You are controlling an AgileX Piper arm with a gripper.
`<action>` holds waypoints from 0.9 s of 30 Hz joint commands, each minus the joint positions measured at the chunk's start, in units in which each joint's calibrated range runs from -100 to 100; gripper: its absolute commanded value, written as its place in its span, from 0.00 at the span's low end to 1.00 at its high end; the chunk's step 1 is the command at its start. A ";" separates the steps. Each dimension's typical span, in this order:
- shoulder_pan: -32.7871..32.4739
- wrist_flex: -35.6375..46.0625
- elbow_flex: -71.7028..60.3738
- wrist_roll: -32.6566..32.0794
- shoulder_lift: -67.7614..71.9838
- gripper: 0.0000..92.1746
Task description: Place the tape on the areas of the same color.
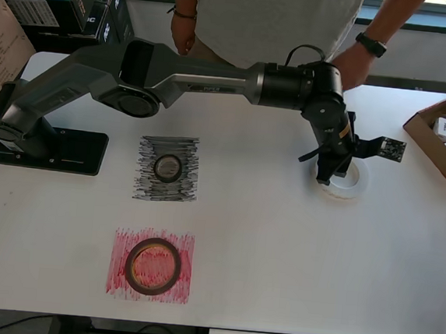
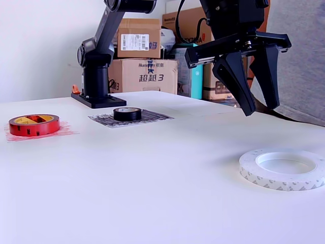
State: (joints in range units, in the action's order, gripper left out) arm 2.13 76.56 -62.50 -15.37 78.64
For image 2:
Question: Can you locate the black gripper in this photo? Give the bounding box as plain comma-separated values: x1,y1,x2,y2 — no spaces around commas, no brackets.
184,0,292,117

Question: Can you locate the white tape roll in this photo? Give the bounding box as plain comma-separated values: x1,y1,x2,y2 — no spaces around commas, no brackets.
239,148,325,192

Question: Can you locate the black tape roll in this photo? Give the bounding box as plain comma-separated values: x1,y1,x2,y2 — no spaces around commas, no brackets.
113,107,142,121

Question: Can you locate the red tape roll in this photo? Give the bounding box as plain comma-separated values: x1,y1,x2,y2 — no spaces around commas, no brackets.
8,113,60,137

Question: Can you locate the person's right forearm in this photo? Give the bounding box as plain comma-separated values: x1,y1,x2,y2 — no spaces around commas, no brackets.
246,5,271,87

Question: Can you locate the person in grey t-shirt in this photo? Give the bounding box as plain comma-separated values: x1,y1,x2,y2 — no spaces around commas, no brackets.
250,0,325,128

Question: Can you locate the teal cardboard box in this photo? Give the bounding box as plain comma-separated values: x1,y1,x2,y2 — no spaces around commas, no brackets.
174,43,204,100

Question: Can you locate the large GX760A cardboard box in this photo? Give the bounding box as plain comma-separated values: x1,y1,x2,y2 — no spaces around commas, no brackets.
162,6,236,100

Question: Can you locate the white plastic bag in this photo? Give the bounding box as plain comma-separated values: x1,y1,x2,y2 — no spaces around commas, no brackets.
160,26,177,51

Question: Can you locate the cardboard box with blue print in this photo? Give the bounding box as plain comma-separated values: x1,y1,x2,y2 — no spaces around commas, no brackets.
108,58,179,95

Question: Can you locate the black scribbled paper sheet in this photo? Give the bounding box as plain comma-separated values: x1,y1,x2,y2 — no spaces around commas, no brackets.
88,109,176,130

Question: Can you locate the cardboard box with shipping label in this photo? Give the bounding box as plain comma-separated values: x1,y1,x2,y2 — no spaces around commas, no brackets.
117,18,162,58

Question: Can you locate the red scribbled paper sheet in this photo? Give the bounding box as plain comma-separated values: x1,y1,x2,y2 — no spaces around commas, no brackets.
4,119,79,143

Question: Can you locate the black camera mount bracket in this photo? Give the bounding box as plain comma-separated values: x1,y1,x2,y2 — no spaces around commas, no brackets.
238,0,270,30

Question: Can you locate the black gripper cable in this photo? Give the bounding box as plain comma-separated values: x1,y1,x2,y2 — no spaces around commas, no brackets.
175,0,212,44

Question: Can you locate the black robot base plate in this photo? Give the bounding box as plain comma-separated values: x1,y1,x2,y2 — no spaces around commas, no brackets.
71,91,127,109

